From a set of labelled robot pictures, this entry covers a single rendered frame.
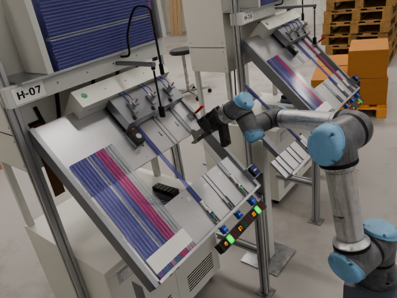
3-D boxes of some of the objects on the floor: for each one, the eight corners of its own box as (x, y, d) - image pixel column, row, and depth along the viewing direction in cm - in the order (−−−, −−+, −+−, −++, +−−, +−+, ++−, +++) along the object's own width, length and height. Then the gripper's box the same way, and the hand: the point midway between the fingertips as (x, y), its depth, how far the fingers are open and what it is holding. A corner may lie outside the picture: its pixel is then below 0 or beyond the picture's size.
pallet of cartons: (383, 123, 369) (390, 53, 338) (290, 116, 421) (288, 54, 390) (399, 84, 462) (404, 26, 431) (321, 83, 513) (321, 31, 483)
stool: (215, 89, 557) (210, 42, 526) (195, 104, 507) (187, 54, 477) (181, 88, 587) (173, 44, 557) (158, 102, 538) (149, 55, 508)
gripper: (226, 100, 155) (198, 122, 170) (206, 112, 145) (179, 133, 161) (237, 117, 155) (209, 137, 170) (218, 130, 145) (190, 149, 161)
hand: (199, 139), depth 165 cm, fingers open, 7 cm apart
